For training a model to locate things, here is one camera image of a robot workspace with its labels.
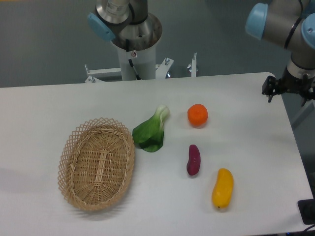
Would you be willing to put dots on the white metal base frame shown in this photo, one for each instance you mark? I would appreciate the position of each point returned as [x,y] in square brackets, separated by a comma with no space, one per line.
[134,66]

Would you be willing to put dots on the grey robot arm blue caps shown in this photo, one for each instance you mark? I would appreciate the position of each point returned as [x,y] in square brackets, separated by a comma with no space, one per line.
[289,24]

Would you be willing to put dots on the yellow mango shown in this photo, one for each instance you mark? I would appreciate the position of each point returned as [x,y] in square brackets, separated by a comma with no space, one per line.
[223,189]

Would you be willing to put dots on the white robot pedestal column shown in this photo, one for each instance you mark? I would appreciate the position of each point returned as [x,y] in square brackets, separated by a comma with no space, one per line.
[127,24]

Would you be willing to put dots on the oval wicker basket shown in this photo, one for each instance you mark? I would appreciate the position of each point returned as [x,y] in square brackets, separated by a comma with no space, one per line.
[96,164]

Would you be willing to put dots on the orange tangerine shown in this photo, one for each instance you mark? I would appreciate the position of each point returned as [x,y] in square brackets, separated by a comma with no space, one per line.
[197,115]

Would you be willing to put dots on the purple sweet potato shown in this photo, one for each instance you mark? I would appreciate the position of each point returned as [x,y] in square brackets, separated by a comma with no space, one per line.
[194,161]

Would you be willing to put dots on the black device at table edge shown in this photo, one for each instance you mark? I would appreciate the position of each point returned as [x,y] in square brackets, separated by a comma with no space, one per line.
[307,211]

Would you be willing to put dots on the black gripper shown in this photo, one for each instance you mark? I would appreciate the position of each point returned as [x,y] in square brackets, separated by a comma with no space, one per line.
[294,80]

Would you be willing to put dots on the green bok choy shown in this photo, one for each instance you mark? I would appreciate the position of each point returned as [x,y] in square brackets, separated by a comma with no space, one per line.
[149,134]

